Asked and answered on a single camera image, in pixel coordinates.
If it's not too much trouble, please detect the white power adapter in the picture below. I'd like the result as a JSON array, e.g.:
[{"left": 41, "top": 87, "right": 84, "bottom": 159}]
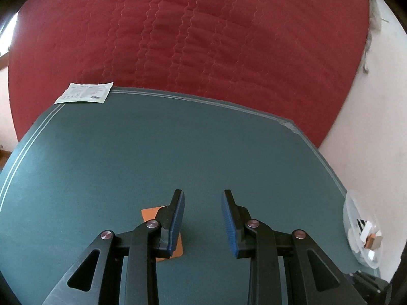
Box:
[{"left": 357, "top": 219, "right": 373, "bottom": 244}]

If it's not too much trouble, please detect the orange block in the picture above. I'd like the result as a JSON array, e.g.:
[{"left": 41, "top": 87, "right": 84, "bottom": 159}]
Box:
[
  {"left": 364, "top": 233, "right": 377, "bottom": 251},
  {"left": 141, "top": 206, "right": 183, "bottom": 259}
]

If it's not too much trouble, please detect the beige triangular block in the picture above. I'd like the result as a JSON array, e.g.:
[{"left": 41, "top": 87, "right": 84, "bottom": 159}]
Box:
[{"left": 372, "top": 231, "right": 383, "bottom": 250}]

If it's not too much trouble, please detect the orange flat block in bowl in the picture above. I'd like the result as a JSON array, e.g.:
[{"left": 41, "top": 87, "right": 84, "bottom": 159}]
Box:
[{"left": 364, "top": 233, "right": 377, "bottom": 251}]

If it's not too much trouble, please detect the green table mat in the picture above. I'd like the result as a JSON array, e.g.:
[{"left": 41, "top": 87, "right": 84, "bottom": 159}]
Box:
[{"left": 1, "top": 89, "right": 361, "bottom": 304}]

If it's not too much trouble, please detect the white paper packet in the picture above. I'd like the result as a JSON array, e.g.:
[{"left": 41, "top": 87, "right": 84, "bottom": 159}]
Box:
[{"left": 54, "top": 82, "right": 114, "bottom": 104}]

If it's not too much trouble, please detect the clear plastic bowl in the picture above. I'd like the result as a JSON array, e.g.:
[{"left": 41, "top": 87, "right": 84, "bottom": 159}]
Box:
[{"left": 343, "top": 189, "right": 383, "bottom": 269}]

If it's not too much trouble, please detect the red quilted sofa cover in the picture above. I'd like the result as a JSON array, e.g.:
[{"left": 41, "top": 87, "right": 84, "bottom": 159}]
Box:
[{"left": 8, "top": 0, "right": 369, "bottom": 145}]

